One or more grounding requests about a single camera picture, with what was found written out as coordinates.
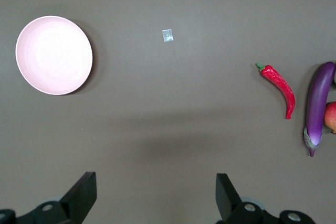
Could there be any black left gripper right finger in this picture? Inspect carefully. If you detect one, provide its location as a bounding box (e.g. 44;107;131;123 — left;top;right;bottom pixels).
215;173;314;224

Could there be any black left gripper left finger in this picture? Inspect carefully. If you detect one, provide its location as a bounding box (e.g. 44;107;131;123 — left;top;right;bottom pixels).
0;172;97;224

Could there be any red chili pepper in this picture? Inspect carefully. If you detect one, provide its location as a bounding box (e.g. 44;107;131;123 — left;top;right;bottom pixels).
256;62;296;120

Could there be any purple eggplant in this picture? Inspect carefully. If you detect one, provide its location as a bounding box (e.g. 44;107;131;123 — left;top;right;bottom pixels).
303;61;336;158

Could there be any red apple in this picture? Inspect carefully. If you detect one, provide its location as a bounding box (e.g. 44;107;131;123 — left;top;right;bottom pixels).
324;101;336;135

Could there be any brown table cover sheet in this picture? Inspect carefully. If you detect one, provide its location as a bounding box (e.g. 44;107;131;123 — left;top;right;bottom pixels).
0;0;336;224

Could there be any pink round plate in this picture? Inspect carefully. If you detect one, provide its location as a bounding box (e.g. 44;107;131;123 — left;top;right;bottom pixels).
15;15;94;95

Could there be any small clear tape piece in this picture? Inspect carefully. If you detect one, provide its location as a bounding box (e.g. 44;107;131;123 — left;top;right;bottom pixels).
162;28;174;43

